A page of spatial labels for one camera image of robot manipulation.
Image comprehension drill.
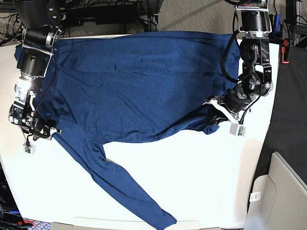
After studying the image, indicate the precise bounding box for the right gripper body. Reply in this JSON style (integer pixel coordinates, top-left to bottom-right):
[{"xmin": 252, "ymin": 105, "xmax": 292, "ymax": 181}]
[{"xmin": 23, "ymin": 119, "xmax": 62, "ymax": 141}]

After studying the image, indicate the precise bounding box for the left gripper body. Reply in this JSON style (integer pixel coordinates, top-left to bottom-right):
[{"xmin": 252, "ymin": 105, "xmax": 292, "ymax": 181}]
[{"xmin": 203, "ymin": 87, "xmax": 260, "ymax": 125}]

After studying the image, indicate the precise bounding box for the blue long-sleeve shirt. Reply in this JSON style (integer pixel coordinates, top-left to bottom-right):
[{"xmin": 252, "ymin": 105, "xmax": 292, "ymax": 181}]
[{"xmin": 13, "ymin": 31, "xmax": 241, "ymax": 230}]

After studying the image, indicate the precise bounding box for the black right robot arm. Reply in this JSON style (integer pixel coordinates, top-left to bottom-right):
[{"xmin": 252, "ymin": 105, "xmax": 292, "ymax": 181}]
[{"xmin": 8, "ymin": 0, "xmax": 61, "ymax": 140}]

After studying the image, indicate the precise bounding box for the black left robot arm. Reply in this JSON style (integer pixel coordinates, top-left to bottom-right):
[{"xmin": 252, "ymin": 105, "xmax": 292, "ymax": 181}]
[{"xmin": 205, "ymin": 0, "xmax": 273, "ymax": 126}]

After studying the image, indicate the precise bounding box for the red clamp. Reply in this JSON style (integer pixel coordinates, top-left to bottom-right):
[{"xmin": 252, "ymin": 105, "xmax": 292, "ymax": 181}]
[{"xmin": 282, "ymin": 38, "xmax": 289, "ymax": 64}]

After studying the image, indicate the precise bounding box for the black box with red label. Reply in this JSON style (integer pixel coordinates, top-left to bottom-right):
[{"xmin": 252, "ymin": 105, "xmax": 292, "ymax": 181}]
[{"xmin": 0, "ymin": 166, "xmax": 35, "ymax": 230}]

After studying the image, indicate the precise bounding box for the grey plastic bin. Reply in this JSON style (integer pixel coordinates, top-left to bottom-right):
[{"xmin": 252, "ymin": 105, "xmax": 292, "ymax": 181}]
[{"xmin": 244, "ymin": 152, "xmax": 307, "ymax": 230}]

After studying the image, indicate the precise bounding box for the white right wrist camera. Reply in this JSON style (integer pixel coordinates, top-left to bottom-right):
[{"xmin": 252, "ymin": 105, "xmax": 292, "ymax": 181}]
[{"xmin": 23, "ymin": 141, "xmax": 35, "ymax": 155}]

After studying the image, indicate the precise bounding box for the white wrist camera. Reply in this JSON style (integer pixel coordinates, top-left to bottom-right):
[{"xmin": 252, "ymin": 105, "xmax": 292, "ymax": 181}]
[
  {"xmin": 23, "ymin": 141, "xmax": 35, "ymax": 155},
  {"xmin": 229, "ymin": 123, "xmax": 247, "ymax": 137}
]

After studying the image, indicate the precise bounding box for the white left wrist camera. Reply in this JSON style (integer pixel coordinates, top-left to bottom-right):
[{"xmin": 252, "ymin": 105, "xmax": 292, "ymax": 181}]
[{"xmin": 229, "ymin": 123, "xmax": 247, "ymax": 137}]

